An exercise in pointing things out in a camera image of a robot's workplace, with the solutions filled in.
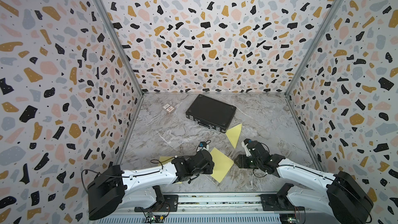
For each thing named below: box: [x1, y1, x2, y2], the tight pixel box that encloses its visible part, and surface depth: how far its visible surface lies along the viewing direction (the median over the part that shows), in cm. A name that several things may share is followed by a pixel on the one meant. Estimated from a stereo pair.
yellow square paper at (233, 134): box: [225, 123, 243, 149], surface depth 100 cm
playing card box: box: [162, 103, 176, 114], surface depth 112 cm
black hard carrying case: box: [185, 93, 237, 134], surface depth 108 cm
